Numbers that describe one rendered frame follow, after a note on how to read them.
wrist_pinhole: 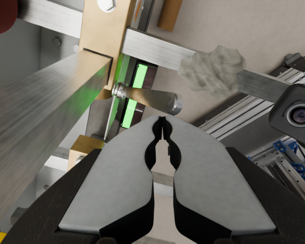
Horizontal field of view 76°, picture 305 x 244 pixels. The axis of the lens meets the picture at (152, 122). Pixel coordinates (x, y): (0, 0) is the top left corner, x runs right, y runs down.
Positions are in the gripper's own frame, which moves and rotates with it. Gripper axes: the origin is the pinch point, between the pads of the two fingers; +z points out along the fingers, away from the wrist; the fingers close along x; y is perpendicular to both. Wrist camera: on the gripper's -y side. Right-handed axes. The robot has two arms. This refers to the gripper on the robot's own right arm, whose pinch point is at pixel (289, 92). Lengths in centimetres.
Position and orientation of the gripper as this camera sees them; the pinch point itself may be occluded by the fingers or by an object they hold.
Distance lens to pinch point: 37.1
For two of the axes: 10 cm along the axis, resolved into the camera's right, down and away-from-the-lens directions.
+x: 3.0, -8.3, -4.7
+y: 9.5, 2.8, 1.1
